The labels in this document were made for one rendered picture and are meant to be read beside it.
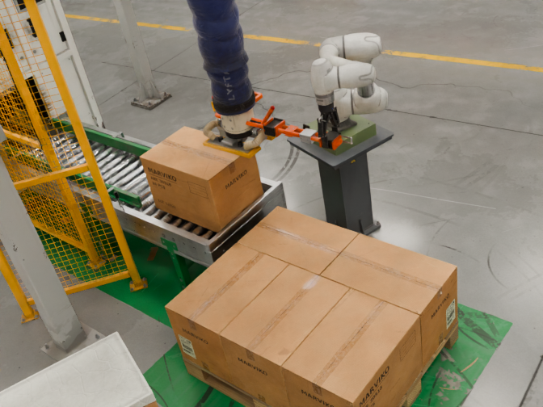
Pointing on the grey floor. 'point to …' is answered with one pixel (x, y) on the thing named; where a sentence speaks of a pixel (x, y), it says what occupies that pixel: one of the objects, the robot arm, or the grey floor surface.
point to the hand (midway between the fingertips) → (330, 139)
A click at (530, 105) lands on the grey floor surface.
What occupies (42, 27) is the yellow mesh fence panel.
